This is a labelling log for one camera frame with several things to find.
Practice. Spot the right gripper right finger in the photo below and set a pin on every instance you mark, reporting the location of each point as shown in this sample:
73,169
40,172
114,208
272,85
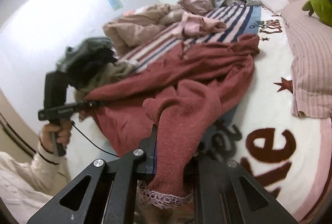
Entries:
227,193

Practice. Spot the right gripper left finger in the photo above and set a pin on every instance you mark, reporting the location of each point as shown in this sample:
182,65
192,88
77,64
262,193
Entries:
104,192

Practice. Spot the dark red knit sweater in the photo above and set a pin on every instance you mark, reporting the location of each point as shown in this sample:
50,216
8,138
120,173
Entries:
183,93

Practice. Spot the person's left forearm white sleeve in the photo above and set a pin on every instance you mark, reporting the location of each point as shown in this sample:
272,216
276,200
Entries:
26,187

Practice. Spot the person's left hand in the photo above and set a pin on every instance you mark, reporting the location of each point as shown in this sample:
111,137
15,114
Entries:
61,133

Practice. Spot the black garment on pile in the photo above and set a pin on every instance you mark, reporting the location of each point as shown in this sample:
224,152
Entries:
86,66

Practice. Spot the grey garment on pile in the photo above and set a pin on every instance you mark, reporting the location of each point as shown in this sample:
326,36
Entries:
88,46

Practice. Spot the olive garment on pile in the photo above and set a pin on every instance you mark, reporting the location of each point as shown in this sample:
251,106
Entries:
110,73

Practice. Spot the striped fleece bed blanket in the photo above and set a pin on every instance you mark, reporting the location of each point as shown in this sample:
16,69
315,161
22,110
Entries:
289,156

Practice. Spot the pink beige duvet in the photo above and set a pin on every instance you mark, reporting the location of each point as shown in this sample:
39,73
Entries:
140,26

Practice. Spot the pink crumpled garment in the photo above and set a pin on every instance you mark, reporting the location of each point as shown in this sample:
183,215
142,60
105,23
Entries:
192,25

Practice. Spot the pink satin bag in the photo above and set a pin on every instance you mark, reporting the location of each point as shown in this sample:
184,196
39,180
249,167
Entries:
197,7

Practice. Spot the pink striped front pillow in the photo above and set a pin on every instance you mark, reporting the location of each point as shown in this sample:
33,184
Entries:
310,43

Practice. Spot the green avocado plush toy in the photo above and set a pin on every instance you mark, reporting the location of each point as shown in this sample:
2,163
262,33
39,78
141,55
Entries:
322,8

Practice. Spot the blue wall poster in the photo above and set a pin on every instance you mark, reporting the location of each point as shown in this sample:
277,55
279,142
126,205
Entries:
115,4

